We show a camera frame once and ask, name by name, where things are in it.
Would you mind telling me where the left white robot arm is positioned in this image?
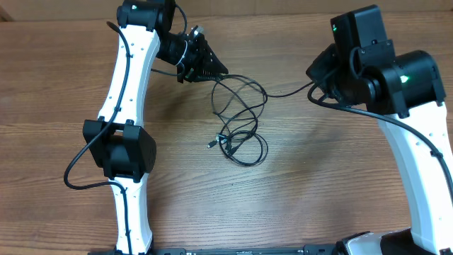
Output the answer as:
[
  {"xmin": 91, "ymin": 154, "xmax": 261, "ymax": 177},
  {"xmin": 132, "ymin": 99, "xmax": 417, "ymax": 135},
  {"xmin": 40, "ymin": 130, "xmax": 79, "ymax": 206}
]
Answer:
[{"xmin": 83, "ymin": 0, "xmax": 229, "ymax": 254}]

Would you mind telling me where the black USB cable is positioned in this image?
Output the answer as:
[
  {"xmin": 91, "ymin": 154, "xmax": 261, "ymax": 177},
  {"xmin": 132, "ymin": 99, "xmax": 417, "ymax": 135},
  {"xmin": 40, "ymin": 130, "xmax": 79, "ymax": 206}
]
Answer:
[
  {"xmin": 212, "ymin": 73, "xmax": 316, "ymax": 107},
  {"xmin": 207, "ymin": 76, "xmax": 269, "ymax": 167}
]

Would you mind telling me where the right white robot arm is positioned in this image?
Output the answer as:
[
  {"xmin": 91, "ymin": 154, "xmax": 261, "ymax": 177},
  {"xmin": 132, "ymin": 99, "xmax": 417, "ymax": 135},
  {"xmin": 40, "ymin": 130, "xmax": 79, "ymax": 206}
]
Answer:
[{"xmin": 306, "ymin": 5, "xmax": 452, "ymax": 254}]

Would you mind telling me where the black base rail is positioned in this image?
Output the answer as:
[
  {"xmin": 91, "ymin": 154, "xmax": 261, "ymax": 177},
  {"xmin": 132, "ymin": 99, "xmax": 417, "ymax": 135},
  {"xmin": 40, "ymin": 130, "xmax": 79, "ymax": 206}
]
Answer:
[{"xmin": 88, "ymin": 243, "xmax": 340, "ymax": 255}]

